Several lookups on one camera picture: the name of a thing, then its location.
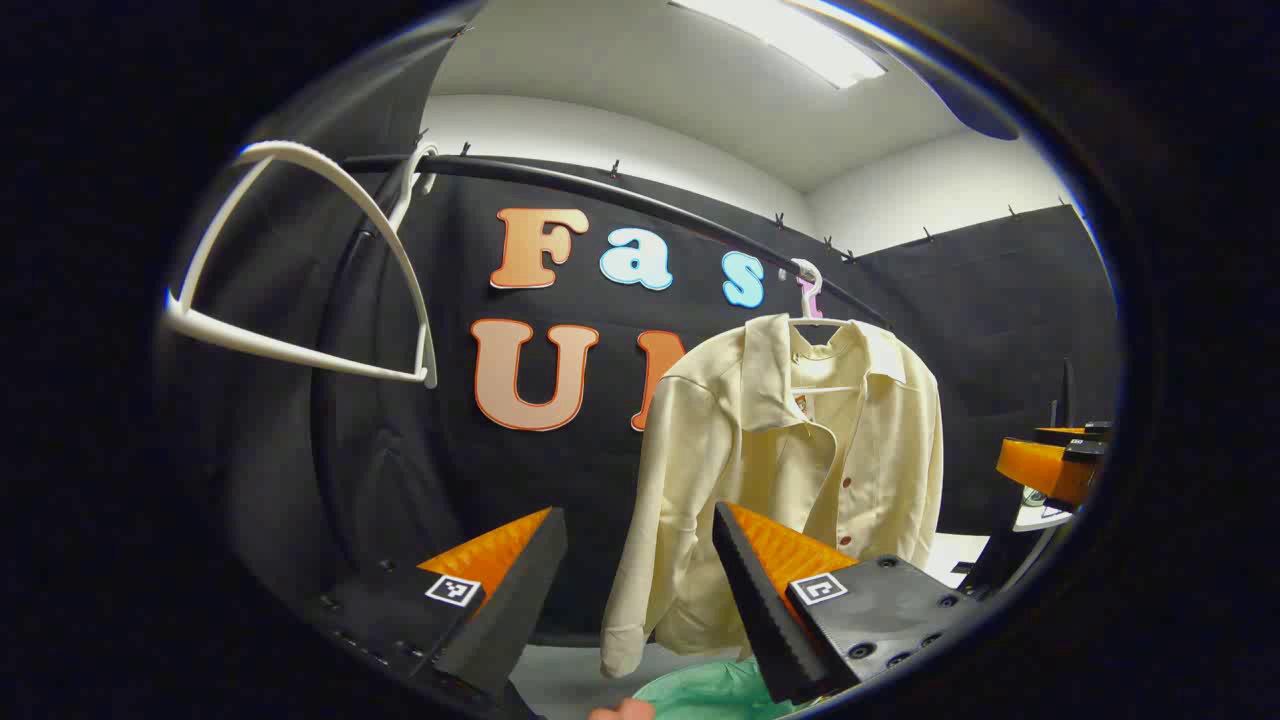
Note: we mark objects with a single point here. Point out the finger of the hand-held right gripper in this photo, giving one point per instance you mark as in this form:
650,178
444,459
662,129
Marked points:
1040,465

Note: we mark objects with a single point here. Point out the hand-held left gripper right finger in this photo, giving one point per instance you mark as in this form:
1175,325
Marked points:
760,620

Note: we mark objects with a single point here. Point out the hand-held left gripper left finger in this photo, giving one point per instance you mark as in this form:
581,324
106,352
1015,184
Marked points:
510,620

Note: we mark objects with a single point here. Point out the green-lined laundry hamper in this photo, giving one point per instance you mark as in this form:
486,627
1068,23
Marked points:
700,695

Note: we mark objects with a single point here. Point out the cream button shirt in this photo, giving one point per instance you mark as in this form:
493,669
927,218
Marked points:
700,450

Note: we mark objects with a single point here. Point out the white plastic hanger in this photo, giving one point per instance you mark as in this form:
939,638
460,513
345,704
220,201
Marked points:
300,351
812,321

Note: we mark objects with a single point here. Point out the small round clear object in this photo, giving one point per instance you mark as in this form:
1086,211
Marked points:
1033,496

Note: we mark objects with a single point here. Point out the white desk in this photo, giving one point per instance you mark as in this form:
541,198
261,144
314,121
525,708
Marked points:
1040,518

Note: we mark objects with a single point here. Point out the black monitor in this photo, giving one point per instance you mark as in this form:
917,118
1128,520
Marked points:
1064,395

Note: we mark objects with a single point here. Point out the black backdrop cloth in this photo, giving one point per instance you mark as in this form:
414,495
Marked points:
560,480

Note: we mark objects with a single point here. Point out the row of black clips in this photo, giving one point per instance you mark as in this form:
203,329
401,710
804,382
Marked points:
614,168

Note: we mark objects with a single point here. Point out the ceiling light panel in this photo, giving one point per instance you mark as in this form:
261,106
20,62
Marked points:
800,40

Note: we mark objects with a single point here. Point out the black clothes rail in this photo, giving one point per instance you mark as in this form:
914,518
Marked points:
500,170

